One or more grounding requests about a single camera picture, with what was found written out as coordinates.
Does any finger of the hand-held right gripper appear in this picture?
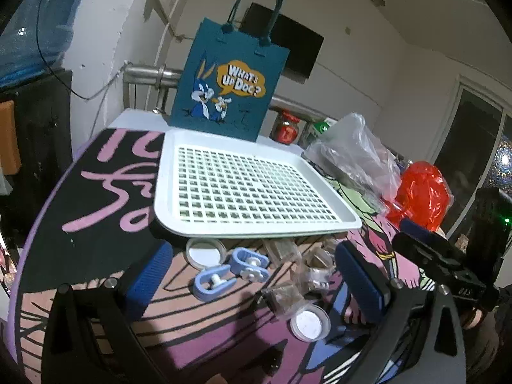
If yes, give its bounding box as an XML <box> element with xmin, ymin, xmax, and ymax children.
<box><xmin>391</xmin><ymin>233</ymin><xmax>460</xmax><ymax>277</ymax></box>
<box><xmin>399</xmin><ymin>218</ymin><xmax>449</xmax><ymax>245</ymax></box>

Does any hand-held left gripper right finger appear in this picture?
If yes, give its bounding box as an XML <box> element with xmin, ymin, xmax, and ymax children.
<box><xmin>334</xmin><ymin>242</ymin><xmax>467</xmax><ymax>384</ymax></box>

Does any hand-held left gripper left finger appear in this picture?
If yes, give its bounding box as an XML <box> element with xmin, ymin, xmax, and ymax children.
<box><xmin>42</xmin><ymin>240</ymin><xmax>174</xmax><ymax>384</ymax></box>

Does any clear brown snack packet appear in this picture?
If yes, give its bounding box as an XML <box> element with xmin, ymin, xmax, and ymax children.
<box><xmin>300</xmin><ymin>244</ymin><xmax>337</xmax><ymax>268</ymax></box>
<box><xmin>262</xmin><ymin>238</ymin><xmax>302</xmax><ymax>267</ymax></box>
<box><xmin>298</xmin><ymin>266</ymin><xmax>332</xmax><ymax>294</ymax></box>
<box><xmin>260</xmin><ymin>282</ymin><xmax>307</xmax><ymax>321</ymax></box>

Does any light blue plastic clip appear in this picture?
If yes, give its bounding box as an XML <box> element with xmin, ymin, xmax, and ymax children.
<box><xmin>227</xmin><ymin>248</ymin><xmax>269</xmax><ymax>283</ymax></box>
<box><xmin>194</xmin><ymin>266</ymin><xmax>236</xmax><ymax>302</ymax></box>

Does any clear round lid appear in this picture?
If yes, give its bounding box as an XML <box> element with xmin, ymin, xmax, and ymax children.
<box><xmin>186</xmin><ymin>238</ymin><xmax>225</xmax><ymax>268</ymax></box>

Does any round clear plastic container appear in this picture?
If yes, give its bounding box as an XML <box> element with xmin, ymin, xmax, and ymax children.
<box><xmin>290</xmin><ymin>304</ymin><xmax>331</xmax><ymax>342</ymax></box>

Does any white plastic grid tray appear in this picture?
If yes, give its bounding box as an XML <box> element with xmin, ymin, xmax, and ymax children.
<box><xmin>151</xmin><ymin>129</ymin><xmax>363</xmax><ymax>240</ymax></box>

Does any person's right forearm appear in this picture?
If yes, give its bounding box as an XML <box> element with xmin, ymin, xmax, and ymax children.
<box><xmin>466</xmin><ymin>312</ymin><xmax>512</xmax><ymax>384</ymax></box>

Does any person's right hand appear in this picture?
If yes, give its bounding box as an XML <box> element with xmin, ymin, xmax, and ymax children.
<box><xmin>458</xmin><ymin>306</ymin><xmax>494</xmax><ymax>331</ymax></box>

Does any red plastic bag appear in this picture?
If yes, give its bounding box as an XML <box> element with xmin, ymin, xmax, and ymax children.
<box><xmin>386</xmin><ymin>161</ymin><xmax>454</xmax><ymax>233</ymax></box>

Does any printed cartoon blanket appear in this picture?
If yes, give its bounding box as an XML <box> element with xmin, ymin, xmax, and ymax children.
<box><xmin>8</xmin><ymin>128</ymin><xmax>468</xmax><ymax>384</ymax></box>

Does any clear plastic bag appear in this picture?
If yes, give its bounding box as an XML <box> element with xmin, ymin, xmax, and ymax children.
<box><xmin>305</xmin><ymin>112</ymin><xmax>403</xmax><ymax>203</ymax></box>

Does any window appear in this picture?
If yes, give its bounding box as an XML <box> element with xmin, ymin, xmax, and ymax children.
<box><xmin>434</xmin><ymin>76</ymin><xmax>512</xmax><ymax>249</ymax></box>

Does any green and white carton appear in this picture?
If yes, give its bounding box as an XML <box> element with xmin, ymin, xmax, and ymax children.
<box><xmin>300</xmin><ymin>117</ymin><xmax>339</xmax><ymax>148</ymax></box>

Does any red lid glass jar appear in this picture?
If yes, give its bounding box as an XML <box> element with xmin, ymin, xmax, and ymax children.
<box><xmin>270</xmin><ymin>109</ymin><xmax>300</xmax><ymax>145</ymax></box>

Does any black cabinet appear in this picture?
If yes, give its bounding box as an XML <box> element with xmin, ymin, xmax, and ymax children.
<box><xmin>0</xmin><ymin>70</ymin><xmax>84</xmax><ymax>249</ymax></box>

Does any Bugs Bunny blue poster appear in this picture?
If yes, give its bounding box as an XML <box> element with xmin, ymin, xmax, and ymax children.
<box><xmin>169</xmin><ymin>0</ymin><xmax>289</xmax><ymax>142</ymax></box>

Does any orange wooden box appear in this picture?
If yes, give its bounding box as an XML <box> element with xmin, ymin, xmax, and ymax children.
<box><xmin>0</xmin><ymin>100</ymin><xmax>22</xmax><ymax>174</ymax></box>

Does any metal pipe railing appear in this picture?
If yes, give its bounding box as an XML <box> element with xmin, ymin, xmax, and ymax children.
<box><xmin>124</xmin><ymin>64</ymin><xmax>345</xmax><ymax>123</ymax></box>

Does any blue water jug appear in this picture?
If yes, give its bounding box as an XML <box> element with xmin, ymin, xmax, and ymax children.
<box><xmin>0</xmin><ymin>0</ymin><xmax>97</xmax><ymax>89</ymax></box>

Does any thin black cable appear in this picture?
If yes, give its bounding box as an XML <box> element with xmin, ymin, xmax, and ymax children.
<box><xmin>35</xmin><ymin>0</ymin><xmax>129</xmax><ymax>100</ymax></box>

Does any black wall television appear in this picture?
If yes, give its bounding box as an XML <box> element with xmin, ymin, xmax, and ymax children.
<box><xmin>242</xmin><ymin>2</ymin><xmax>324</xmax><ymax>83</ymax></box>

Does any metal wall bracket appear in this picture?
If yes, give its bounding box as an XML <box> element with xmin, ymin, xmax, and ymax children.
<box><xmin>146</xmin><ymin>0</ymin><xmax>196</xmax><ymax>41</ymax></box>

